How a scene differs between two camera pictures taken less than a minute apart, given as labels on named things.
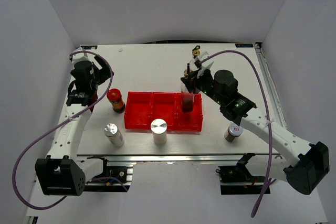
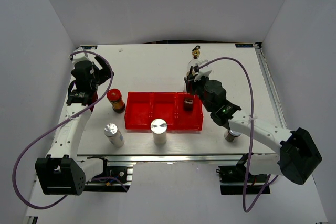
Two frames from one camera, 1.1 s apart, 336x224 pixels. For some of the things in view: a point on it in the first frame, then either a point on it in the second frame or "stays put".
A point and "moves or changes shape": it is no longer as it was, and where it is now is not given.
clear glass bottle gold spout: x=196 y=52 stays put
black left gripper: x=105 y=73 stays put
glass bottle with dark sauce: x=188 y=99 moves or changes shape
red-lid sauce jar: x=114 y=96 stays put
